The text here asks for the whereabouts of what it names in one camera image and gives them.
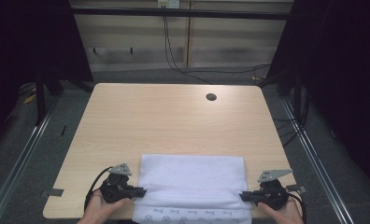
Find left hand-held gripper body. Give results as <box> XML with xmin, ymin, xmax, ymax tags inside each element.
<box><xmin>99</xmin><ymin>163</ymin><xmax>133</xmax><ymax>203</ymax></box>

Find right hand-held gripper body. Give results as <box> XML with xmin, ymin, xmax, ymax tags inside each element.
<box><xmin>257</xmin><ymin>168</ymin><xmax>294</xmax><ymax>211</ymax></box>

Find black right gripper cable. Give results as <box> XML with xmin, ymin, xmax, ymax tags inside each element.
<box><xmin>287</xmin><ymin>191</ymin><xmax>308</xmax><ymax>224</ymax></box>

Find person's left hand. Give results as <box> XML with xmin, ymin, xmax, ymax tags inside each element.
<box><xmin>84</xmin><ymin>189</ymin><xmax>135</xmax><ymax>223</ymax></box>

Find black curtain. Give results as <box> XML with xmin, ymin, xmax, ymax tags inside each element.
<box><xmin>257</xmin><ymin>0</ymin><xmax>370</xmax><ymax>197</ymax></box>
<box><xmin>0</xmin><ymin>0</ymin><xmax>94</xmax><ymax>150</ymax></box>

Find black horizontal frame bar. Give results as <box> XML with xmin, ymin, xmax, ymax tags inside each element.
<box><xmin>70</xmin><ymin>7</ymin><xmax>294</xmax><ymax>21</ymax></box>

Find black wall cable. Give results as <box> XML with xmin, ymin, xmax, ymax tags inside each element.
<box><xmin>163</xmin><ymin>15</ymin><xmax>272</xmax><ymax>85</ymax></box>

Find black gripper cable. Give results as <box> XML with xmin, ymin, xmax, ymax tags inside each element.
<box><xmin>83</xmin><ymin>166</ymin><xmax>113</xmax><ymax>213</ymax></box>
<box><xmin>287</xmin><ymin>191</ymin><xmax>308</xmax><ymax>224</ymax></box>

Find aluminium floor rail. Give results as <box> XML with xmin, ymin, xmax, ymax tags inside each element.
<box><xmin>280</xmin><ymin>97</ymin><xmax>356</xmax><ymax>224</ymax></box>
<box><xmin>0</xmin><ymin>95</ymin><xmax>62</xmax><ymax>224</ymax></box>

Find person's right hand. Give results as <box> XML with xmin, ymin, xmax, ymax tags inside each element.
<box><xmin>257</xmin><ymin>197</ymin><xmax>305</xmax><ymax>224</ymax></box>

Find white towel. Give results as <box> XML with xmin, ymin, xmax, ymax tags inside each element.
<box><xmin>131</xmin><ymin>153</ymin><xmax>254</xmax><ymax>224</ymax></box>

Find white wall socket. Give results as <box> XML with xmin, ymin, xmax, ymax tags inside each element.
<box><xmin>157</xmin><ymin>0</ymin><xmax>181</xmax><ymax>9</ymax></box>

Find yellow item on floor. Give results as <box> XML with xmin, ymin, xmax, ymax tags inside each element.
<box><xmin>22</xmin><ymin>92</ymin><xmax>37</xmax><ymax>105</ymax></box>

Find black floor cables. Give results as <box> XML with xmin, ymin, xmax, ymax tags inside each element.
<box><xmin>272</xmin><ymin>87</ymin><xmax>311</xmax><ymax>147</ymax></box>

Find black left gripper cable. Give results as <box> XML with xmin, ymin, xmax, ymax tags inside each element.
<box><xmin>83</xmin><ymin>166</ymin><xmax>113</xmax><ymax>213</ymax></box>

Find black metal stand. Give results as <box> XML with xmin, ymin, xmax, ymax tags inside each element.
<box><xmin>34</xmin><ymin>73</ymin><xmax>48</xmax><ymax>127</ymax></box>

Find grey tape piece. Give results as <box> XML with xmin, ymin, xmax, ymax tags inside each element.
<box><xmin>285</xmin><ymin>184</ymin><xmax>308</xmax><ymax>195</ymax></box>
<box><xmin>40</xmin><ymin>188</ymin><xmax>64</xmax><ymax>199</ymax></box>

